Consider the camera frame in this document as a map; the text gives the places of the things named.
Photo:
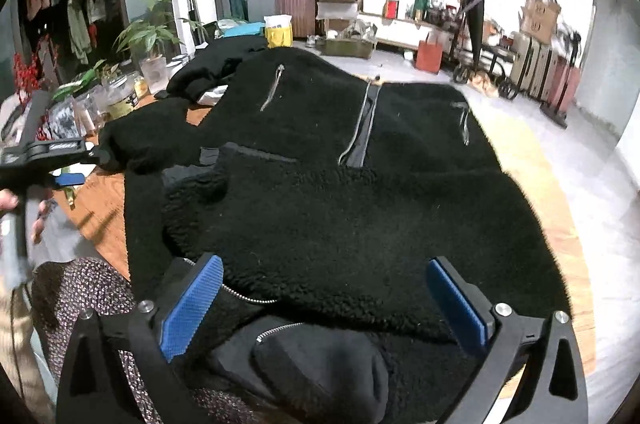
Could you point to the green potted plant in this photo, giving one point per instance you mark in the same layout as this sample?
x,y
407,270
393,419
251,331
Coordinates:
x,y
150,34

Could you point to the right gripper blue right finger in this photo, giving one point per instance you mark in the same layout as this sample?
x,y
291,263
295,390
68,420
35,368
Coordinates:
x,y
466,310

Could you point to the person's left hand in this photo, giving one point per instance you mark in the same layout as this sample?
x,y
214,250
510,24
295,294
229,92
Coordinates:
x,y
9,201

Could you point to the green storage crate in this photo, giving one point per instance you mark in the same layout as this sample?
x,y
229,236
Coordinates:
x,y
348,47

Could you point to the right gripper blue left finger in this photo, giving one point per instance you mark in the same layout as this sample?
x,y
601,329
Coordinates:
x,y
187,291

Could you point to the maroon suitcase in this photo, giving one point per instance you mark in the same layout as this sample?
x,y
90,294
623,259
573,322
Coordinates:
x,y
303,16

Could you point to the frosted glass cup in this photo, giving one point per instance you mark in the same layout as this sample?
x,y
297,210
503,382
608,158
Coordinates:
x,y
154,71

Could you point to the orange paper bag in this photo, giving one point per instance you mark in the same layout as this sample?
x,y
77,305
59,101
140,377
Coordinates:
x,y
429,56

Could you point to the glass jar green label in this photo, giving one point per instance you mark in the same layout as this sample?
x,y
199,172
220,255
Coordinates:
x,y
122,98

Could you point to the patterned dark trousers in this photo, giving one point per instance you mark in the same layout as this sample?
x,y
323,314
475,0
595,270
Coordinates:
x,y
101,346

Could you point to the row of upright suitcases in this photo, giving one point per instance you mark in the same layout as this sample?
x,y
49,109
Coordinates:
x,y
548,73

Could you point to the red box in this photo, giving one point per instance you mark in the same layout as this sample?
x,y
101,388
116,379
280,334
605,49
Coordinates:
x,y
390,9

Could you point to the black fleece jacket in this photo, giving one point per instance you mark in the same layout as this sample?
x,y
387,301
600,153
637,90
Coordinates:
x,y
329,196

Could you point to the black folded garment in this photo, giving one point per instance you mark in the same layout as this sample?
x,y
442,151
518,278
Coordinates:
x,y
211,67

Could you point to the white cloth piece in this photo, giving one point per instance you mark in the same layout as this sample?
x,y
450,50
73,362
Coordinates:
x,y
212,96

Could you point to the black folding cart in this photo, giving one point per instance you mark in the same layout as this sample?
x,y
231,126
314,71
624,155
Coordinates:
x,y
491,81

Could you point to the brown printed paper bags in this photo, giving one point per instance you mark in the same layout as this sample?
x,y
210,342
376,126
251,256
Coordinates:
x,y
539,18

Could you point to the yellow bag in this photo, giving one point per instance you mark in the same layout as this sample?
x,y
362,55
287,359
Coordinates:
x,y
278,30

